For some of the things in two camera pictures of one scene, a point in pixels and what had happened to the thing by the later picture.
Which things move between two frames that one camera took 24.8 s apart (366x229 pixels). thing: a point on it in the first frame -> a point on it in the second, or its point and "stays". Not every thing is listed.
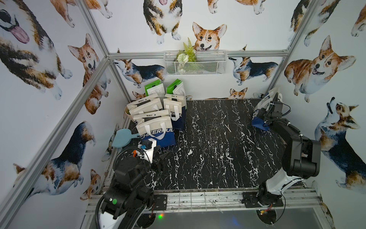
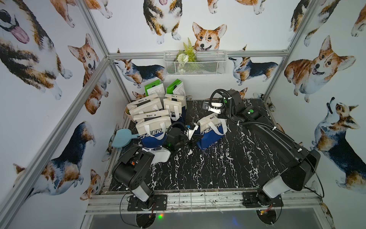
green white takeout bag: (156, 88) stays
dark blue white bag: (175, 105) stays
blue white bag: (157, 125) stays
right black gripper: (263, 111) -> (222, 100)
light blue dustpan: (123, 138) stays
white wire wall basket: (207, 63) stays
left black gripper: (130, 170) -> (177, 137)
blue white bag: (257, 121) -> (213, 129)
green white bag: (176, 87) stays
